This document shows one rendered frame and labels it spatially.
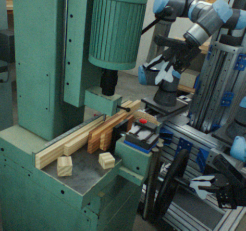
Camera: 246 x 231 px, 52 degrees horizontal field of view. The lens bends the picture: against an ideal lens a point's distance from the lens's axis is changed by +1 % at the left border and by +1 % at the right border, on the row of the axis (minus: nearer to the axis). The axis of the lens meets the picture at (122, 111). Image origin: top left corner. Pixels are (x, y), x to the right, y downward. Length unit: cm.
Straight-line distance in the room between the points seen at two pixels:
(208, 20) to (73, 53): 48
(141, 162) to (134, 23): 47
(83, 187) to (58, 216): 38
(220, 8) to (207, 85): 70
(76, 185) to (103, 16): 53
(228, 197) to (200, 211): 100
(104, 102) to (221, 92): 80
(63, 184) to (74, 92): 37
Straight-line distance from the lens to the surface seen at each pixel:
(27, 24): 106
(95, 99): 100
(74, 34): 95
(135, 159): 91
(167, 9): 98
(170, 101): 162
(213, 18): 96
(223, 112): 169
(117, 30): 84
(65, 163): 83
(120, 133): 97
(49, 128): 112
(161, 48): 148
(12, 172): 126
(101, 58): 88
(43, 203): 120
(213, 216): 189
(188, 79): 383
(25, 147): 114
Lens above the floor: 147
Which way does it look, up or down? 27 degrees down
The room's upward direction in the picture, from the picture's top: 10 degrees clockwise
